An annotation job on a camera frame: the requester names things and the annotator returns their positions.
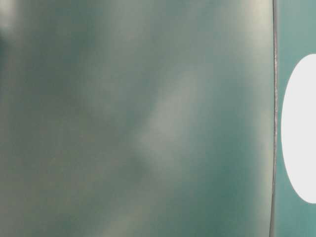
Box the green table mat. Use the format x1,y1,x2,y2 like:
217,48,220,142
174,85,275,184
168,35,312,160
0,0,316,237

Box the white round bowl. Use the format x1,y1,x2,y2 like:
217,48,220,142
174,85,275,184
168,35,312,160
281,54,316,204

